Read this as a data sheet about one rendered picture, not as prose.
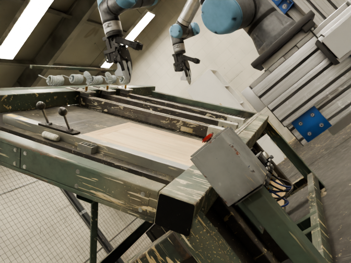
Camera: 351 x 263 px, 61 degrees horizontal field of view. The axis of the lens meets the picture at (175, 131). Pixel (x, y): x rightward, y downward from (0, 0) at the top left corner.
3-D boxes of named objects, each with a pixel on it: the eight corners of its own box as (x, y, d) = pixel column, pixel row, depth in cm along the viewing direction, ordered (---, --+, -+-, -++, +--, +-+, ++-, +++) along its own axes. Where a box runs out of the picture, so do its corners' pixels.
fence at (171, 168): (185, 180, 111) (187, 170, 110) (2, 122, 143) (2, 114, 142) (189, 176, 116) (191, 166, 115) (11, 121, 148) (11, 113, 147)
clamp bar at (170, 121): (225, 143, 173) (233, 103, 168) (64, 102, 213) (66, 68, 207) (229, 140, 182) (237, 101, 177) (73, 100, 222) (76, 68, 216)
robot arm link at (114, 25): (124, 22, 128) (113, 19, 121) (126, 33, 128) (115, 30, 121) (109, 27, 131) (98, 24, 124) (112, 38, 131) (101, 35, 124)
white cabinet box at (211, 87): (285, 158, 507) (208, 68, 532) (258, 177, 528) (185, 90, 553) (287, 151, 563) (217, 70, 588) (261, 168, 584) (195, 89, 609)
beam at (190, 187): (189, 239, 86) (196, 204, 83) (152, 224, 90) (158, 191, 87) (266, 126, 287) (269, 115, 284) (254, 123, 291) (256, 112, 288)
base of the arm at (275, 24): (299, 29, 104) (280, 9, 105) (300, 21, 90) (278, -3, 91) (264, 60, 109) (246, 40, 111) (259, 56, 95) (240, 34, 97)
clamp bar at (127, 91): (241, 129, 220) (248, 97, 215) (106, 97, 260) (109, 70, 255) (243, 127, 230) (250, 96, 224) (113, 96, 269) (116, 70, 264)
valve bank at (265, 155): (296, 214, 98) (248, 156, 101) (261, 235, 104) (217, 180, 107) (297, 170, 144) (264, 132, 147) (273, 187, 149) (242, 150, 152)
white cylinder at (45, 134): (41, 138, 131) (55, 142, 128) (41, 131, 130) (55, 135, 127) (46, 136, 133) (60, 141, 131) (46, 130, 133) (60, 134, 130)
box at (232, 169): (266, 186, 75) (220, 131, 77) (230, 210, 80) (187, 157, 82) (270, 172, 86) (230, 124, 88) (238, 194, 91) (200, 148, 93)
